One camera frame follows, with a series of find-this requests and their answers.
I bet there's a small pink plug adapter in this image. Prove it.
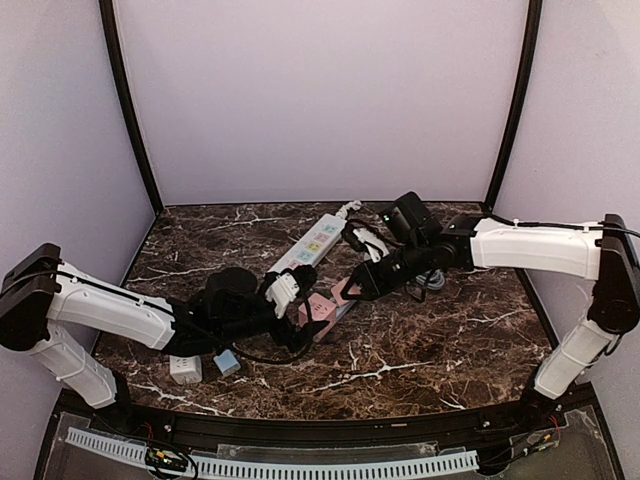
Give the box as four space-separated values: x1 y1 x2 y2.
330 278 361 304

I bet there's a large pink cube socket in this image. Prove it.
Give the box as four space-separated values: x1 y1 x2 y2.
309 293 338 343

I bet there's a grey-blue power strip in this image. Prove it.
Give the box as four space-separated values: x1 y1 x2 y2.
312 299 356 343

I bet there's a white multicolour power strip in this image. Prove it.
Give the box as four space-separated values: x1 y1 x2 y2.
270 200 362 273

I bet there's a small blue plug adapter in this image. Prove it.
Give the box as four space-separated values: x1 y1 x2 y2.
213 349 241 377

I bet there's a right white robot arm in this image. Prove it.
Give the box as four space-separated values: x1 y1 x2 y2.
341 191 639 400

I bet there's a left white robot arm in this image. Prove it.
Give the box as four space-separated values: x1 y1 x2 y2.
1 243 317 409

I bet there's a white cube socket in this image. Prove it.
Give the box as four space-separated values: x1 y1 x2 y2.
169 356 203 385

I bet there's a small circuit board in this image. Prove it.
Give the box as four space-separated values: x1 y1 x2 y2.
144 448 189 472

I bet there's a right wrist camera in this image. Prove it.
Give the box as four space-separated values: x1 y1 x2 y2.
341 221 390 263

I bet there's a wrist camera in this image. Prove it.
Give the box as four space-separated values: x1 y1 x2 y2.
341 221 390 263
261 264 317 319

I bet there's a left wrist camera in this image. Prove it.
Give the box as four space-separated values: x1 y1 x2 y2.
261 264 317 319

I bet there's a black front table rail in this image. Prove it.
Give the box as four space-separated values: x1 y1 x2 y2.
131 402 567 451

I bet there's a white slotted cable duct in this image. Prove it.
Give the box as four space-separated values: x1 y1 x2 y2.
65 427 479 479

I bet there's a right black frame post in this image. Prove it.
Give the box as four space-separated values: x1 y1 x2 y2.
483 0 543 211

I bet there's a black frame post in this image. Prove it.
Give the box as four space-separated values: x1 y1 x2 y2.
483 0 543 211
98 0 164 216

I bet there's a left black frame post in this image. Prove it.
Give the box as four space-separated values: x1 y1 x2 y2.
98 0 164 216

